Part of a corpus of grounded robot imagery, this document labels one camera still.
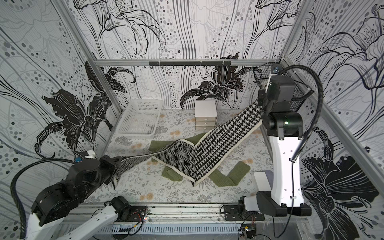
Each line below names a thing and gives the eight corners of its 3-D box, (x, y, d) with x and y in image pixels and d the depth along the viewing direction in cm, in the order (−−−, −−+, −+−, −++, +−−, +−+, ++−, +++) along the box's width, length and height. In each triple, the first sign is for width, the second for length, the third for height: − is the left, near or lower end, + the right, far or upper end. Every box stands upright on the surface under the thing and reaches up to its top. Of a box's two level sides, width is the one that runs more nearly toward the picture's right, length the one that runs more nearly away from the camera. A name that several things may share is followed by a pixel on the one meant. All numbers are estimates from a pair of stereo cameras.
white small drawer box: (194, 131, 108) (194, 118, 97) (195, 106, 124) (194, 93, 114) (215, 130, 108) (217, 118, 97) (213, 106, 124) (214, 93, 114)
